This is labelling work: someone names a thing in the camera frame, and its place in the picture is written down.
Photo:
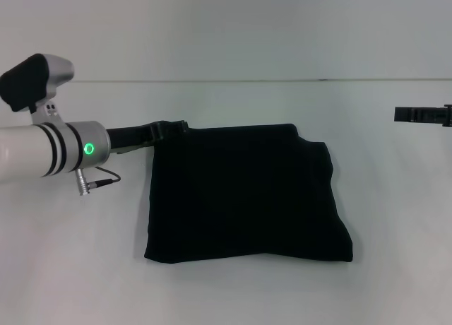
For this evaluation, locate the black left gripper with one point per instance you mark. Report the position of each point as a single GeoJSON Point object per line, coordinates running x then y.
{"type": "Point", "coordinates": [130, 137]}

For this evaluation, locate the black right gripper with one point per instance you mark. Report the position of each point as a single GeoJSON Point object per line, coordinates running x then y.
{"type": "Point", "coordinates": [447, 116]}

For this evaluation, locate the black shirt with FREE print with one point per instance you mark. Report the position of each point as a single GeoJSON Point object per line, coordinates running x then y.
{"type": "Point", "coordinates": [247, 194]}

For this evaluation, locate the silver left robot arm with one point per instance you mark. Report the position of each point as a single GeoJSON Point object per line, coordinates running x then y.
{"type": "Point", "coordinates": [39, 127]}

